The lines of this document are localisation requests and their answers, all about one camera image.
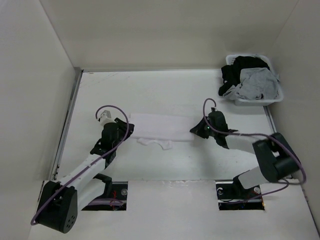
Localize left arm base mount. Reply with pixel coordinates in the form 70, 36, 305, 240
93, 173, 128, 211

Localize black tank top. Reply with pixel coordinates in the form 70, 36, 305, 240
218, 56, 270, 97

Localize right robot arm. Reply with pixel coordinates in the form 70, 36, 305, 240
189, 108, 302, 199

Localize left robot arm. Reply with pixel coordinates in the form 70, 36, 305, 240
31, 118, 135, 234

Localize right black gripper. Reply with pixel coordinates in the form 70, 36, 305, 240
190, 116, 217, 139

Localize white tank top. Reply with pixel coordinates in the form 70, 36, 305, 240
129, 113, 196, 150

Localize white plastic laundry basket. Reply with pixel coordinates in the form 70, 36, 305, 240
225, 53, 284, 107

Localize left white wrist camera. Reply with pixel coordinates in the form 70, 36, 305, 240
98, 110, 115, 126

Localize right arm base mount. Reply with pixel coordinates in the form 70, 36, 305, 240
215, 181, 265, 211

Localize grey tank top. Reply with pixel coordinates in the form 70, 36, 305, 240
222, 67, 278, 101

